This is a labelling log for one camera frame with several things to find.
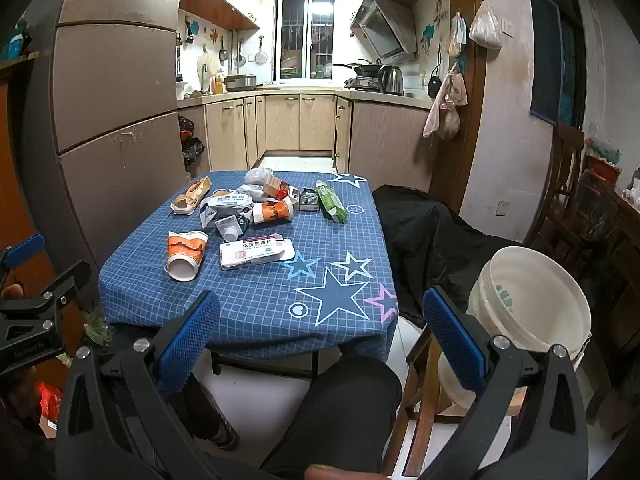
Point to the small red carton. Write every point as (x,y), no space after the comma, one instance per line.
(276,188)

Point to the dark wooden dining table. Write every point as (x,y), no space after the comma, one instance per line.
(615,240)

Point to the brown wooden door frame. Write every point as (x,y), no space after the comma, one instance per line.
(465,160)

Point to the red plastic bag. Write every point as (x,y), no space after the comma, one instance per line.
(47,405)

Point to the gas stove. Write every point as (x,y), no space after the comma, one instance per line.
(362,82)

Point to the black foil packet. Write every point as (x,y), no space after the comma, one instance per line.
(309,201)

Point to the person's right hand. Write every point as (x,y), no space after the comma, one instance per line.
(342,472)

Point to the beige refrigerator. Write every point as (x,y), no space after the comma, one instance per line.
(115,85)

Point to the brown paper bread bag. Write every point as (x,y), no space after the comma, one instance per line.
(192,195)

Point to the steel range hood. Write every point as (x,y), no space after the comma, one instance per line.
(385,30)

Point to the white pink medicine box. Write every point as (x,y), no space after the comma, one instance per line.
(250,255)

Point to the small white grey box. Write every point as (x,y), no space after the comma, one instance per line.
(230,228)

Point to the person's right leg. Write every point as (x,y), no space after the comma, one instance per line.
(340,410)

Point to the red pot with green stuff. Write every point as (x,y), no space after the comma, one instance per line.
(602,162)

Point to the person's left leg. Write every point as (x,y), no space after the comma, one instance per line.
(210,412)

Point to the black table frame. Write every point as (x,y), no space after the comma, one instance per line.
(315,365)

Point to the person's leg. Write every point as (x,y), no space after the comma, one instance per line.
(340,410)
(210,412)

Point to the dark framed window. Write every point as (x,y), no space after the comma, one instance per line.
(555,60)

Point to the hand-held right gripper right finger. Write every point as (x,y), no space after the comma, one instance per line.
(452,340)

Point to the green tissue packet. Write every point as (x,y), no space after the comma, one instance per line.
(330,201)

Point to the grey white wrapper pack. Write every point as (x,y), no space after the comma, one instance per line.
(227,203)

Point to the black trash bag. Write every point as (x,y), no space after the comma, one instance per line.
(192,151)
(186,127)

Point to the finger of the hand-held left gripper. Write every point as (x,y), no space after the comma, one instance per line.
(65,282)
(22,252)

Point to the clear plastic bag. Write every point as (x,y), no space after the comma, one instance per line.
(257,176)

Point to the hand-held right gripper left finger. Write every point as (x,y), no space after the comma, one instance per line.
(190,340)

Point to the white light switch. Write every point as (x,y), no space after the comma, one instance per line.
(508,27)

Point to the barred kitchen window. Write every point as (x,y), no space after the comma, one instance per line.
(305,35)

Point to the round cutting board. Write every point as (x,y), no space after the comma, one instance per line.
(207,66)

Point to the hanging white plastic bag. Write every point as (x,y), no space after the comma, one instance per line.
(485,25)

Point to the orange white paper cup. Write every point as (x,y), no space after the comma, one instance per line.
(272,211)
(187,252)

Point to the beige lower kitchen cabinets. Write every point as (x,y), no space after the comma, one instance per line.
(300,120)

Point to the wooden stool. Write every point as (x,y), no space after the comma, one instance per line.
(425,410)

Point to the blue star-print tablecloth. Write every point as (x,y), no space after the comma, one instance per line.
(250,300)

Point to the person's left hand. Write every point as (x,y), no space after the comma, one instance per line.
(12,291)

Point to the hanging pink plastic bag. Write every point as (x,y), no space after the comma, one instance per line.
(447,105)

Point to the white plastic bucket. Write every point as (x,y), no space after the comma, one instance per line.
(530,330)

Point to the brown wooden cabinet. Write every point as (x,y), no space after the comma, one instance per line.
(10,160)

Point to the hanging bag of masks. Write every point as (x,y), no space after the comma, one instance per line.
(457,35)

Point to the steel kettle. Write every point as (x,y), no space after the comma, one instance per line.
(391,80)

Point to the white wall socket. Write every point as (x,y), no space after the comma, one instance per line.
(502,208)

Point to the dark wooden chair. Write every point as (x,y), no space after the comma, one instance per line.
(560,185)

